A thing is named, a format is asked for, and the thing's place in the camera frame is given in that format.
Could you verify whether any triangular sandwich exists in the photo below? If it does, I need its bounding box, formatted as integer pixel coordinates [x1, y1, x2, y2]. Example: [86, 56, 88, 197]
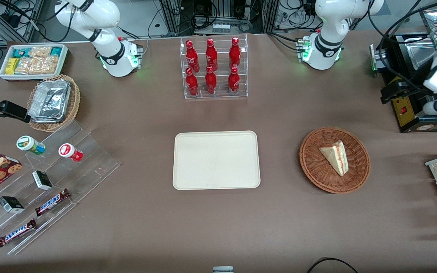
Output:
[319, 140, 347, 177]

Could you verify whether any light wicker basket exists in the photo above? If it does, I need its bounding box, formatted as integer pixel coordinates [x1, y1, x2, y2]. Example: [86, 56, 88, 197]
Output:
[27, 74, 81, 133]

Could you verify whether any brown wicker basket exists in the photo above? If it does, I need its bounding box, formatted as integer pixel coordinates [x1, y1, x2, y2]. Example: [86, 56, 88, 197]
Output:
[299, 127, 371, 194]

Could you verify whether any beige plastic tray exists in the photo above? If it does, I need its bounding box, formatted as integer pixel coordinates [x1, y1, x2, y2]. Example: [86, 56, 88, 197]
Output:
[173, 131, 261, 190]

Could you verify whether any black food warmer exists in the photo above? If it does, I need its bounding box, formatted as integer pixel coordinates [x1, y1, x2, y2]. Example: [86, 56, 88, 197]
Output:
[369, 7, 437, 133]

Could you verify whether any steel warmer pan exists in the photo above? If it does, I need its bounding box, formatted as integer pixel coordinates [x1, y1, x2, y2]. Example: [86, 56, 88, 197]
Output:
[407, 37, 437, 72]

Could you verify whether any white plastic snack bin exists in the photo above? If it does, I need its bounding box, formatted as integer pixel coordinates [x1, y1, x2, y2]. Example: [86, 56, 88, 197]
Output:
[0, 44, 69, 82]

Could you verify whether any green-lidded cup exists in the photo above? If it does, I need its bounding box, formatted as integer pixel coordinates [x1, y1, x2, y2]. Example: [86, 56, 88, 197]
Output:
[16, 135, 46, 156]

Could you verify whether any aluminium foil container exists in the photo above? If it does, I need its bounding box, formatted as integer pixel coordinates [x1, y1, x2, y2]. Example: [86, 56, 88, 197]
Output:
[28, 79, 71, 124]

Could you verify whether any yellow snack packet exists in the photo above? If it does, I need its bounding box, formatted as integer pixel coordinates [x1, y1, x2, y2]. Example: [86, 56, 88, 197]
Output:
[5, 58, 20, 75]

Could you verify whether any clear bag of crackers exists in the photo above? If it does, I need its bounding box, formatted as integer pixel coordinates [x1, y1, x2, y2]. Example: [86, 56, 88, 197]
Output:
[15, 56, 59, 75]
[28, 46, 52, 58]

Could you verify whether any red-lidded cup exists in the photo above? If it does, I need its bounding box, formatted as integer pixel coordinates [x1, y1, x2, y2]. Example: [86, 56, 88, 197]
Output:
[58, 143, 84, 163]

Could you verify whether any small black box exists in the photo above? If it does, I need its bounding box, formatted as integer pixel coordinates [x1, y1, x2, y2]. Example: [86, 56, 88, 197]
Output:
[32, 170, 53, 191]
[0, 196, 25, 214]

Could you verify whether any clear acrylic stepped display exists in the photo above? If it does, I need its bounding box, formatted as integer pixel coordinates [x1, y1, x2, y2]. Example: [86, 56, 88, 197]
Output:
[0, 119, 121, 256]

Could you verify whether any snickers bar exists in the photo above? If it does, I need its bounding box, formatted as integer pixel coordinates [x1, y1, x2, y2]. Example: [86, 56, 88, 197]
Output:
[0, 218, 38, 248]
[35, 188, 71, 217]

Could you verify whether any red cola bottle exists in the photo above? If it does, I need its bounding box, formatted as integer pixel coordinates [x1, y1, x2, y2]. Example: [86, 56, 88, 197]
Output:
[228, 66, 241, 95]
[229, 37, 242, 70]
[185, 67, 199, 97]
[205, 38, 219, 72]
[204, 66, 217, 95]
[185, 40, 200, 73]

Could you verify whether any clear acrylic bottle rack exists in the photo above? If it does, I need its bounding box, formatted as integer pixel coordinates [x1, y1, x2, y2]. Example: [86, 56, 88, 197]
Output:
[180, 34, 248, 100]

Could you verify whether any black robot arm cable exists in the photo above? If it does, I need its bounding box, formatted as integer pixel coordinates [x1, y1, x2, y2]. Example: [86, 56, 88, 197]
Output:
[368, 0, 437, 89]

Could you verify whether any aluminium frame rack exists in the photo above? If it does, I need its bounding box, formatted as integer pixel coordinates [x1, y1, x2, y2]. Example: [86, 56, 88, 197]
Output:
[158, 0, 281, 35]
[0, 0, 45, 43]

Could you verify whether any black floor cable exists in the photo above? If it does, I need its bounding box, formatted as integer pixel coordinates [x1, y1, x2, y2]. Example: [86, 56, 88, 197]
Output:
[306, 257, 360, 273]

